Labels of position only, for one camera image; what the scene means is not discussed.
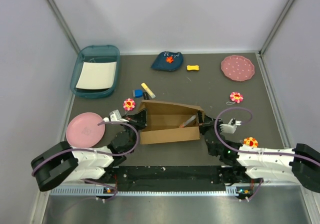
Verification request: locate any orange yellow flower charm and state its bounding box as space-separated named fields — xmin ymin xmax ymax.
xmin=243 ymin=137 xmax=259 ymax=148

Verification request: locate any yellow pink marker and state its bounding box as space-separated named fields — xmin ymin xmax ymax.
xmin=141 ymin=83 xmax=156 ymax=99

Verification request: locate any pink dotted plate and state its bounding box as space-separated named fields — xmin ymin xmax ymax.
xmin=220 ymin=55 xmax=255 ymax=82

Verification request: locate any pink flower charm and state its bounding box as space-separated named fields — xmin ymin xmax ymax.
xmin=226 ymin=92 xmax=244 ymax=105
xmin=122 ymin=98 xmax=136 ymax=114

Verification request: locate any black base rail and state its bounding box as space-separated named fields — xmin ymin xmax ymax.
xmin=96 ymin=165 xmax=260 ymax=192

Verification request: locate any aluminium frame profile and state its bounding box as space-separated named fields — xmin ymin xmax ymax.
xmin=51 ymin=179 xmax=297 ymax=199

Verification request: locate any plain pink plate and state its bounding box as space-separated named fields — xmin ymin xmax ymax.
xmin=65 ymin=112 xmax=106 ymax=148

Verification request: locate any white paper sheet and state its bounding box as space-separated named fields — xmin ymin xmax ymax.
xmin=75 ymin=62 xmax=117 ymax=90

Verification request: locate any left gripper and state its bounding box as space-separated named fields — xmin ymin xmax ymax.
xmin=121 ymin=110 xmax=148 ymax=153

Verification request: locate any pink flower charm left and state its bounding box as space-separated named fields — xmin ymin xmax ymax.
xmin=122 ymin=98 xmax=136 ymax=114

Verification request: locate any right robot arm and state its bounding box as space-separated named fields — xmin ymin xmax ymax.
xmin=196 ymin=111 xmax=320 ymax=193

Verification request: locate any brown cardboard box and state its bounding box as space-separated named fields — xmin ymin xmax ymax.
xmin=139 ymin=100 xmax=204 ymax=145

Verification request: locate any dark blue fish dish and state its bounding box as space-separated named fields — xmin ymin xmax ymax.
xmin=151 ymin=51 xmax=184 ymax=72

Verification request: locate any yellow bone sponge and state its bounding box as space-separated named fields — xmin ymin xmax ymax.
xmin=186 ymin=65 xmax=200 ymax=71

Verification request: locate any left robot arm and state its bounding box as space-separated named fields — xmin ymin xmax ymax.
xmin=31 ymin=108 xmax=147 ymax=192

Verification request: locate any orange grey marker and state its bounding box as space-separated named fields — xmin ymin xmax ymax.
xmin=179 ymin=115 xmax=197 ymax=128

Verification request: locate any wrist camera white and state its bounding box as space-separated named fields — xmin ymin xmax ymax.
xmin=219 ymin=118 xmax=242 ymax=134
xmin=103 ymin=110 xmax=128 ymax=122

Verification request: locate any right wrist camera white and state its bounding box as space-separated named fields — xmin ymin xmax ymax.
xmin=219 ymin=118 xmax=242 ymax=134

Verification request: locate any teal plastic bin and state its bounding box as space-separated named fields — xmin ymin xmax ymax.
xmin=70 ymin=45 xmax=120 ymax=99

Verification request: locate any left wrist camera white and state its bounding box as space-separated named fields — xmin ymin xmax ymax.
xmin=103 ymin=110 xmax=128 ymax=122

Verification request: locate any blue small eraser block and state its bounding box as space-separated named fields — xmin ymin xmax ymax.
xmin=132 ymin=89 xmax=143 ymax=98

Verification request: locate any pink flower charm right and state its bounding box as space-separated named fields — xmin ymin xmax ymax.
xmin=226 ymin=92 xmax=244 ymax=105

